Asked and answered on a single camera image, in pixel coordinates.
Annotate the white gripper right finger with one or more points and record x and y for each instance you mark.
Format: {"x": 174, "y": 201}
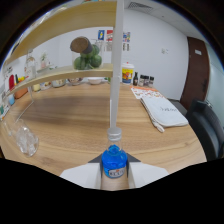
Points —
{"x": 148, "y": 173}

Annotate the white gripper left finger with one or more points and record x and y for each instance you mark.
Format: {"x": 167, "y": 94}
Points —
{"x": 83, "y": 175}

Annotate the blue liquid bottle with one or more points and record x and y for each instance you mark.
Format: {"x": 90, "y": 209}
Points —
{"x": 114, "y": 160}

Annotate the yellow cup white lid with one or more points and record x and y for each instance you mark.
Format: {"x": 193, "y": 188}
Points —
{"x": 127, "y": 74}

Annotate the white cloth pouch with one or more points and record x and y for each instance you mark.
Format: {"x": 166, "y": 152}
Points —
{"x": 165, "y": 113}

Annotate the clear glass with ice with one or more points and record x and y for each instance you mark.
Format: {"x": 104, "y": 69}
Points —
{"x": 25, "y": 140}

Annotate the black chair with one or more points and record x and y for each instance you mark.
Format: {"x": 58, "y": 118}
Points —
{"x": 206, "y": 126}

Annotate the orange printed paper sheet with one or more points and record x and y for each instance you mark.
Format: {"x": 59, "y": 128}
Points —
{"x": 146, "y": 92}

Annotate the small dark spice jar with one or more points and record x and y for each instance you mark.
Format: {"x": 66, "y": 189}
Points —
{"x": 151, "y": 82}
{"x": 146, "y": 81}
{"x": 141, "y": 81}

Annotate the small dark bottle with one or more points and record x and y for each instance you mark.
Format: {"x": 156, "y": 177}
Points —
{"x": 135, "y": 80}

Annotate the white-framed wooden shelf rack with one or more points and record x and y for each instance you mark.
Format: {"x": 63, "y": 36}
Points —
{"x": 66, "y": 71}

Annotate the brown door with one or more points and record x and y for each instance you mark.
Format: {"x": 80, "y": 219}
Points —
{"x": 196, "y": 73}

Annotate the glass jar of limes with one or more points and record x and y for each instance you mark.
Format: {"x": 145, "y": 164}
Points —
{"x": 91, "y": 61}

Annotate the dark cylinder muddler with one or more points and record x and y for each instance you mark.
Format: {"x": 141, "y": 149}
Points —
{"x": 80, "y": 44}

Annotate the multicolour poster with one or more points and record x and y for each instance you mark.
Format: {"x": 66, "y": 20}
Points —
{"x": 126, "y": 36}

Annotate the blue yellow poster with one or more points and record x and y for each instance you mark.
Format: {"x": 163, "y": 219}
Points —
{"x": 101, "y": 35}

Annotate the red poster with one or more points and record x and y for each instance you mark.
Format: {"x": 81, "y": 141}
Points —
{"x": 109, "y": 35}

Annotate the ceiling air vent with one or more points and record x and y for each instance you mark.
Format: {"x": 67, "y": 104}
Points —
{"x": 140, "y": 5}

